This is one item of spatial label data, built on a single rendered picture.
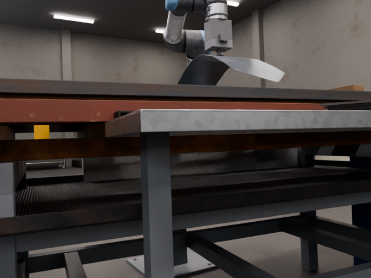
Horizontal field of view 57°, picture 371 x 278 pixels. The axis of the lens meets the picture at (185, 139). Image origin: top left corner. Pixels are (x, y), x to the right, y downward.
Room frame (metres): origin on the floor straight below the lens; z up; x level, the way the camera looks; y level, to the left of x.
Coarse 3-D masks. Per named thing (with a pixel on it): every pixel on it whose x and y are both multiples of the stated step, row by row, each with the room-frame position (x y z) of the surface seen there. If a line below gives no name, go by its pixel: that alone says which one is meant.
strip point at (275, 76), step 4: (244, 72) 0.99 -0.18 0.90; (248, 72) 1.00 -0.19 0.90; (252, 72) 1.01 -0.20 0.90; (256, 72) 1.02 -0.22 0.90; (260, 72) 1.02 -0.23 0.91; (264, 72) 1.03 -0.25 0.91; (268, 72) 1.04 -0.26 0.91; (272, 72) 1.05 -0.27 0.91; (276, 72) 1.06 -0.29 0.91; (256, 76) 0.98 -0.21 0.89; (260, 76) 0.99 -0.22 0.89; (264, 76) 0.99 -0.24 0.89; (268, 76) 1.00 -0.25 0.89; (272, 76) 1.01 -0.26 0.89; (276, 76) 1.02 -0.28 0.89; (280, 76) 1.02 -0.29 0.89; (272, 80) 0.97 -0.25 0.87; (276, 80) 0.98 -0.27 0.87
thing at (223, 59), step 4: (216, 56) 1.14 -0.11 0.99; (220, 60) 1.08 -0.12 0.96; (224, 60) 1.09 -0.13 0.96; (228, 60) 1.10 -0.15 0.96; (232, 60) 1.11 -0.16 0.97; (236, 60) 1.12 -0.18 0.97; (240, 60) 1.13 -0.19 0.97; (244, 60) 1.14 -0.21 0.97; (248, 60) 1.16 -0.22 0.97; (252, 60) 1.17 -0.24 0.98; (256, 60) 1.18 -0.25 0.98; (260, 64) 1.12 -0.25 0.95; (264, 64) 1.13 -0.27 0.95; (268, 64) 1.14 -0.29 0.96
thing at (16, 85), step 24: (96, 96) 0.77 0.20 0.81; (120, 96) 0.78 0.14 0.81; (144, 96) 0.79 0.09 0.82; (168, 96) 0.81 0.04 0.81; (192, 96) 0.83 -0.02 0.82; (216, 96) 0.85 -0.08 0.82; (240, 96) 0.88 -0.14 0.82; (264, 96) 0.91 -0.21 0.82; (288, 96) 0.94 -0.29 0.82; (312, 96) 0.97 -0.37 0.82; (336, 96) 1.01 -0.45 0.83; (360, 96) 1.05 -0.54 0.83
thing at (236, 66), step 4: (228, 64) 1.05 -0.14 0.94; (232, 64) 1.06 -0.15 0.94; (236, 64) 1.07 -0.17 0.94; (240, 64) 1.07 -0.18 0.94; (244, 64) 1.08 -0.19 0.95; (248, 64) 1.09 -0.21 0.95; (252, 64) 1.10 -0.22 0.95; (256, 64) 1.11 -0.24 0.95; (232, 68) 1.01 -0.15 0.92; (236, 68) 1.02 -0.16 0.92; (240, 68) 1.03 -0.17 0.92; (244, 68) 1.03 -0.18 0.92; (248, 68) 1.04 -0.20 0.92; (252, 68) 1.05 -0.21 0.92; (256, 68) 1.06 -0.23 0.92; (260, 68) 1.07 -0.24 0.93; (264, 68) 1.08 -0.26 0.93; (268, 68) 1.08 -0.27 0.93; (272, 68) 1.09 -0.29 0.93; (276, 68) 1.10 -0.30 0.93; (280, 72) 1.06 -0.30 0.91
